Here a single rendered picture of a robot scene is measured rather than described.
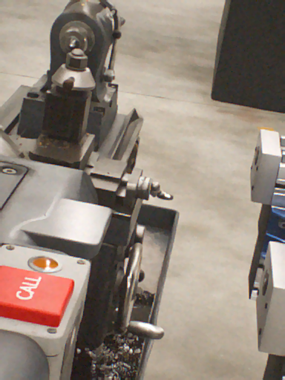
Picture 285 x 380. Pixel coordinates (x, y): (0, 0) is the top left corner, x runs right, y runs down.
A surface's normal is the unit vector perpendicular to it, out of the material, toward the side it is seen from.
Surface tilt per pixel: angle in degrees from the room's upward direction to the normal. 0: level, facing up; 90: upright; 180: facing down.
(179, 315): 0
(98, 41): 90
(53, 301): 0
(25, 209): 0
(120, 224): 88
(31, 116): 89
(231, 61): 90
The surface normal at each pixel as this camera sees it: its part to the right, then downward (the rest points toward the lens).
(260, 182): -0.07, 0.35
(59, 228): 0.18, -0.92
